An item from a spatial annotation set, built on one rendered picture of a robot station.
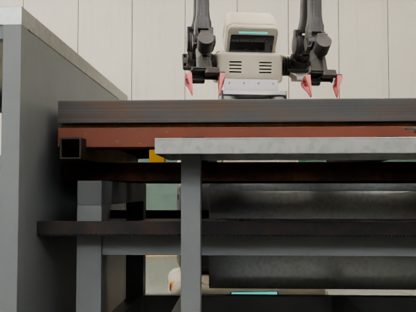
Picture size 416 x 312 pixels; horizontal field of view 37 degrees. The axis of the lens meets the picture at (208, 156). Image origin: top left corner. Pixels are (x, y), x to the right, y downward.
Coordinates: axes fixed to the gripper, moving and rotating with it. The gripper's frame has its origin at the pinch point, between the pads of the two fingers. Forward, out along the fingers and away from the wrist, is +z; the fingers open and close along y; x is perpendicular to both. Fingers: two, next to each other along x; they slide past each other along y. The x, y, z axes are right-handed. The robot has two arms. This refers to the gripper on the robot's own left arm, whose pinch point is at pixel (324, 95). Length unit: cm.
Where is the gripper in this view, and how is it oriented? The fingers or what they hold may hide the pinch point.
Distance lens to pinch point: 233.0
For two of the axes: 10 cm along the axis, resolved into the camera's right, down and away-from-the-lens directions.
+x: -1.0, 5.0, 8.6
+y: 9.9, 0.1, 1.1
